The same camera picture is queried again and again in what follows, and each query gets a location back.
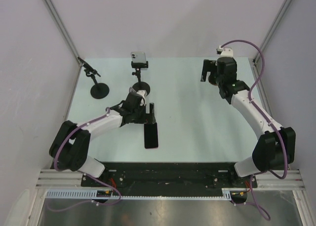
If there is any white slotted cable duct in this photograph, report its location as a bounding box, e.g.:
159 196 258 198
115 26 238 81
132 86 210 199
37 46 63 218
46 188 234 201

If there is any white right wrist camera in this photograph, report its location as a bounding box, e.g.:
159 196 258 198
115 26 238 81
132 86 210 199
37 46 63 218
216 46 234 57

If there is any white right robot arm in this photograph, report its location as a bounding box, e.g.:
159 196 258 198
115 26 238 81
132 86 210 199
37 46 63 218
200 57 296 187

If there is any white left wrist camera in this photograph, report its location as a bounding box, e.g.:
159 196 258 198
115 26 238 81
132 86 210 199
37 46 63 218
129 87 147 106

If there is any white corner frame post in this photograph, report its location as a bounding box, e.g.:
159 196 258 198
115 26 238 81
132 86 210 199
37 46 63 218
259 0 294 52

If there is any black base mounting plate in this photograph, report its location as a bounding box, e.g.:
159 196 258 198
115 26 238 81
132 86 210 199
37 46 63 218
81 162 257 197

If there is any white phone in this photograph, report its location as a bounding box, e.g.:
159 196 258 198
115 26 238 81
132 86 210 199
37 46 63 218
130 51 147 64

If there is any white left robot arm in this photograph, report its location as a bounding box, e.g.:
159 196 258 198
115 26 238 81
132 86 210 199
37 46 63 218
49 90 158 186

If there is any pink phone black screen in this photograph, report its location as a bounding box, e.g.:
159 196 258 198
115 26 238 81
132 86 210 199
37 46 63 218
144 123 158 149

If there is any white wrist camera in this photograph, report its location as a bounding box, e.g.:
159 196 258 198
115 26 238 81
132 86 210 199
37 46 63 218
216 46 234 57
129 87 147 106

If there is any left aluminium frame post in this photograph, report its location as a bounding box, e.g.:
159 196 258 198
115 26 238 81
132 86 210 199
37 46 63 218
42 0 81 66

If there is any empty black phone stand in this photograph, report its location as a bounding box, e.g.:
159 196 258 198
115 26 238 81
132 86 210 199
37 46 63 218
77 57 110 99

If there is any black tripod phone stand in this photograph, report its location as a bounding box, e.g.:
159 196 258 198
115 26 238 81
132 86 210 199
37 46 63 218
131 61 151 95

